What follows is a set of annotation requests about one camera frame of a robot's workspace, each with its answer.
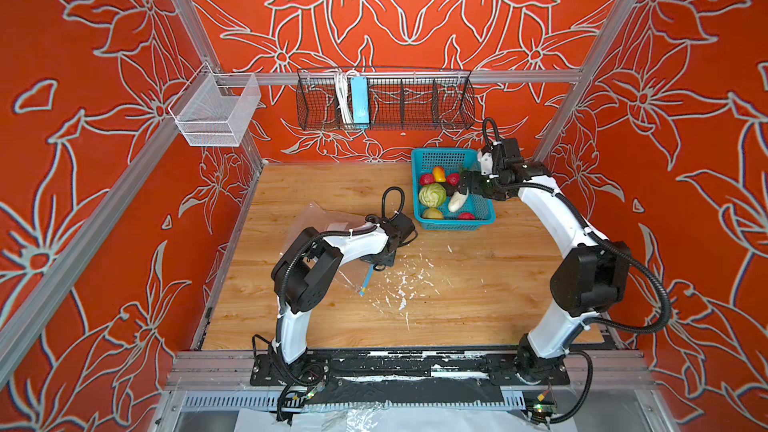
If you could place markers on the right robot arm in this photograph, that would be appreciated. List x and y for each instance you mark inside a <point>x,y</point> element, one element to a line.
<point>592,276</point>

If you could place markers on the black wire wall basket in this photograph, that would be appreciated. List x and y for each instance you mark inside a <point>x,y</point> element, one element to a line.
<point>400,99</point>

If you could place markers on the light blue box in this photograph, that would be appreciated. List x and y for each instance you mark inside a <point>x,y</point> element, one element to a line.
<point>360,101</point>

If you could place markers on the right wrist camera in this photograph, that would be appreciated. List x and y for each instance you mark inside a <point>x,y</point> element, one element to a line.
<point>497,156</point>

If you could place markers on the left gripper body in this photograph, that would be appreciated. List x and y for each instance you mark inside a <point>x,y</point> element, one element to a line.
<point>383,260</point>

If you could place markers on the green cabbage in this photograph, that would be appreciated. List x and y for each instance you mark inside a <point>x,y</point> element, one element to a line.
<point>432,195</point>

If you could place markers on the turquoise plastic basket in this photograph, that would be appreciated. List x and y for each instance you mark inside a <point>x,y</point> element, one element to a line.
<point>453,160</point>

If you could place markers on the yellow red peach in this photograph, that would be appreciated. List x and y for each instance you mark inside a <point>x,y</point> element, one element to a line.
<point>439,174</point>

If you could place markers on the yellow potato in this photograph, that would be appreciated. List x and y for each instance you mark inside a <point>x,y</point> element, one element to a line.
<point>432,213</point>

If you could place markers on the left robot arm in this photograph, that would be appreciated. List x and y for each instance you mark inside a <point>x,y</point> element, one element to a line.
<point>305,271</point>

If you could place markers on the clear wire wall basket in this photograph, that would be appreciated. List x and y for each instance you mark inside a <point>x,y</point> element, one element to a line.
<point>215,109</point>

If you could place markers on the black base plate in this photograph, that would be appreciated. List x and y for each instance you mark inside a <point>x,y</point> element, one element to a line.
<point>497,365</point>

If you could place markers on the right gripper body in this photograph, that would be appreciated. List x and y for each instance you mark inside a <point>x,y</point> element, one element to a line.
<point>485,185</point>

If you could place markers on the white radish with leaves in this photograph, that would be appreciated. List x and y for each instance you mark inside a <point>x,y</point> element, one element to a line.
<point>457,200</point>

